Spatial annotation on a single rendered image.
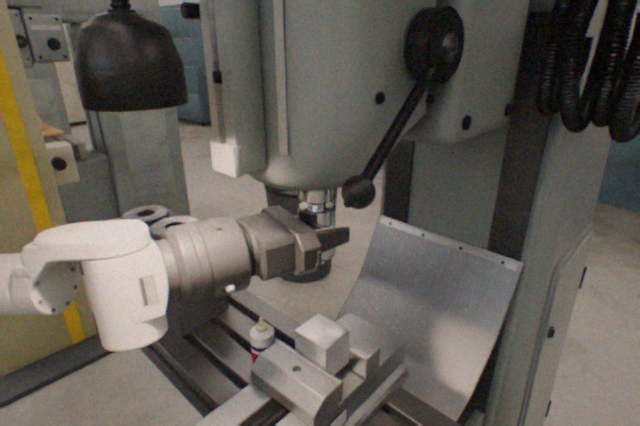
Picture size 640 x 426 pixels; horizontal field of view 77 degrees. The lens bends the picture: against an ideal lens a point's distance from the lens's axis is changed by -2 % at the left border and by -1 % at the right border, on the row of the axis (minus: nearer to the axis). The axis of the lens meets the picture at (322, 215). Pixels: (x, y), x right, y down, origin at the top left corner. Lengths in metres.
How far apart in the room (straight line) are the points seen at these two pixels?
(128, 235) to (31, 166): 1.73
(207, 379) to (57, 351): 1.80
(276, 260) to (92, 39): 0.27
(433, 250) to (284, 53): 0.59
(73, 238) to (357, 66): 0.30
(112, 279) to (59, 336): 2.05
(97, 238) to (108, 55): 0.18
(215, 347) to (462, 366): 0.46
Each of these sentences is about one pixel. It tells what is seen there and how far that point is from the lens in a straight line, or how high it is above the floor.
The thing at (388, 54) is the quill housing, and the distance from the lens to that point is 0.41.
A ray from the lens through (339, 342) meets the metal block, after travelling 0.60.
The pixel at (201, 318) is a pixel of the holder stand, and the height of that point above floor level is 0.95.
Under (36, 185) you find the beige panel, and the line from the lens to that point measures 2.16.
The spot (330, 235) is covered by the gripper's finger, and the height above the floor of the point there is 1.24.
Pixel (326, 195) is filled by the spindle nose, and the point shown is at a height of 1.29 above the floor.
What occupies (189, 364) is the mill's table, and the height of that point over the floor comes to 0.93.
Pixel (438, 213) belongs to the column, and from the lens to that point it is 0.86.
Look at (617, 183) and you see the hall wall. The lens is 4.72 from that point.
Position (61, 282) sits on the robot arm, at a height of 1.22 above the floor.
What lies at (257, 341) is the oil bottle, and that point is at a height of 1.01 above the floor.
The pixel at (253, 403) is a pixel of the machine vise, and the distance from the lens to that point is 0.62.
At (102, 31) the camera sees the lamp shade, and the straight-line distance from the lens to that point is 0.31.
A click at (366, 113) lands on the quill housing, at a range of 0.39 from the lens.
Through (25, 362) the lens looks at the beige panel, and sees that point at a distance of 2.49.
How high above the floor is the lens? 1.46
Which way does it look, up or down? 23 degrees down
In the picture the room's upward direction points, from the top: straight up
